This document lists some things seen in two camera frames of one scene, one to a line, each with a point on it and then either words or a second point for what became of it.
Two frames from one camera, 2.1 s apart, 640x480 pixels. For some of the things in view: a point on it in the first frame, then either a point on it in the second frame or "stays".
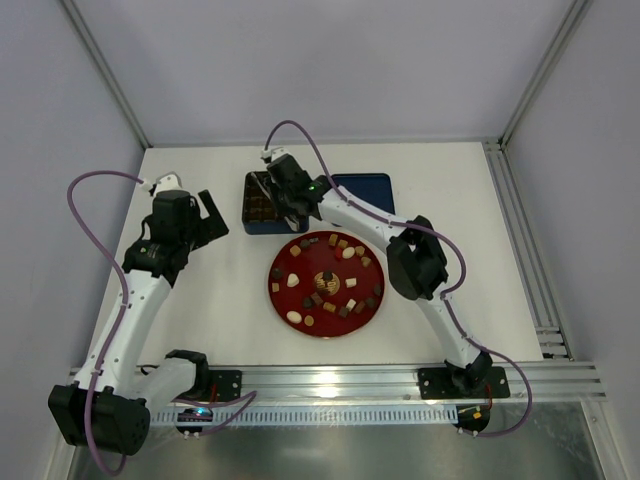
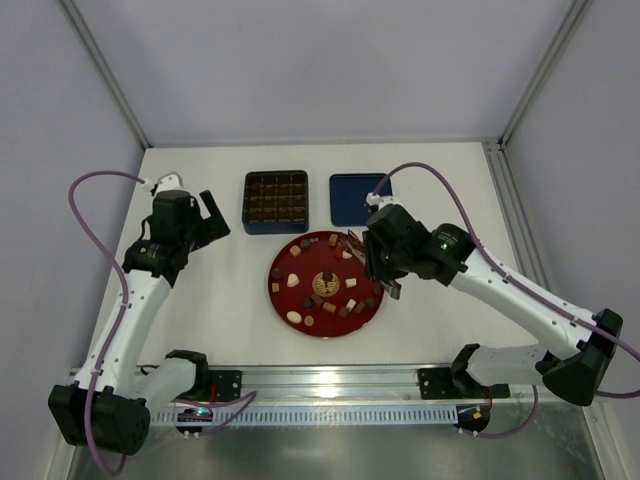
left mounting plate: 228,383 stays
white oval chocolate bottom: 294,317 stays
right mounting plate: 438,383 stays
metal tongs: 291,222 → 355,246
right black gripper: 279,198 → 373,262
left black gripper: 201,226 stays
